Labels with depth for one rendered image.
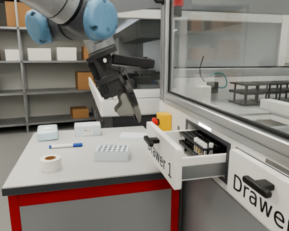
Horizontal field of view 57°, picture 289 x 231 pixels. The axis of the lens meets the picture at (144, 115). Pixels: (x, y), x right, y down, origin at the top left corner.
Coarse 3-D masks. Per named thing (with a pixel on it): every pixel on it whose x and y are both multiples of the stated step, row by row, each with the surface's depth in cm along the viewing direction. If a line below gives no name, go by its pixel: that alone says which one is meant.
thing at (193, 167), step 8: (176, 136) 91; (184, 152) 87; (184, 160) 67; (192, 160) 67; (200, 160) 68; (208, 160) 68; (216, 160) 69; (224, 160) 69; (184, 168) 67; (192, 168) 67; (200, 168) 68; (208, 168) 68; (216, 168) 69; (224, 168) 70; (184, 176) 67; (192, 176) 68; (200, 176) 68; (208, 176) 69; (216, 176) 70
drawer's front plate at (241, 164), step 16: (240, 160) 60; (256, 160) 56; (240, 176) 60; (256, 176) 54; (272, 176) 50; (240, 192) 60; (256, 192) 55; (272, 192) 50; (288, 192) 46; (256, 208) 55; (272, 208) 50; (288, 208) 46; (272, 224) 50
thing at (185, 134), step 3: (180, 132) 87; (183, 132) 87; (186, 132) 87; (183, 135) 84; (186, 135) 84; (189, 135) 84; (186, 138) 82; (189, 138) 81; (192, 138) 81; (192, 141) 78; (195, 144) 76; (198, 144) 75; (198, 147) 74; (201, 147) 73; (207, 147) 73; (204, 150) 72; (207, 150) 72
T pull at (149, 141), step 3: (144, 138) 79; (147, 138) 77; (150, 138) 77; (153, 138) 77; (156, 138) 77; (147, 141) 75; (150, 141) 74; (153, 141) 76; (156, 141) 76; (159, 141) 76; (150, 144) 73; (153, 144) 73
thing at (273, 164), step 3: (267, 159) 53; (267, 162) 53; (270, 162) 53; (273, 162) 52; (273, 165) 52; (276, 165) 51; (279, 165) 50; (276, 168) 51; (279, 168) 50; (282, 168) 50; (282, 171) 50; (285, 171) 49; (288, 171) 48; (288, 174) 48
